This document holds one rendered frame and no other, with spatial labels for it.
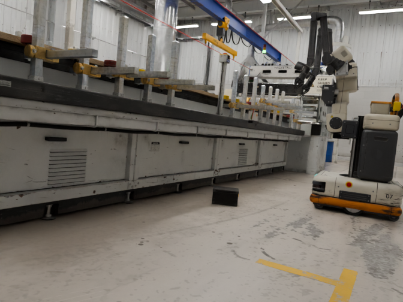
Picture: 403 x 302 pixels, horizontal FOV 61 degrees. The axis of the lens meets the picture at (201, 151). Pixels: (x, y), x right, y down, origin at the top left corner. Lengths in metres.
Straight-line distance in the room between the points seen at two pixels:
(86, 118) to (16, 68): 0.38
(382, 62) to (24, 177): 11.41
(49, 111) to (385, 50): 11.47
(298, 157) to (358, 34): 7.28
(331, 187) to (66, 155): 2.01
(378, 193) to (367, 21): 10.10
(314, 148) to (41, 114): 4.76
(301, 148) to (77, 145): 4.47
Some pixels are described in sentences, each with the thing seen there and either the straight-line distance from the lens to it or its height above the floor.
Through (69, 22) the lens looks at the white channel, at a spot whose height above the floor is 1.30.
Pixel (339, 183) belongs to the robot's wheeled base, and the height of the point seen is 0.24.
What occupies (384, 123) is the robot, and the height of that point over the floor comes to 0.74.
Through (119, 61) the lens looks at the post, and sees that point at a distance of 1.99.
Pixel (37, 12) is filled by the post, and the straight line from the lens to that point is 1.69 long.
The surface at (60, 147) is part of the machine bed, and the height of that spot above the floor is 0.39.
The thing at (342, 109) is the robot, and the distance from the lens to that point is 3.16.
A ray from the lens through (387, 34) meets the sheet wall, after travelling 12.57.
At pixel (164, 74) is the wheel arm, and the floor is 0.83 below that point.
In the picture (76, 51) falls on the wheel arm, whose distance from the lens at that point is 1.52.
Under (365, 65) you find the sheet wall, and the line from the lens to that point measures 12.38.
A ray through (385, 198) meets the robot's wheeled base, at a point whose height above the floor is 0.18.
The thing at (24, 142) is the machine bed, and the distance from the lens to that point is 1.92.
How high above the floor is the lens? 0.56
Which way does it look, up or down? 4 degrees down
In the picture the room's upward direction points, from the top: 5 degrees clockwise
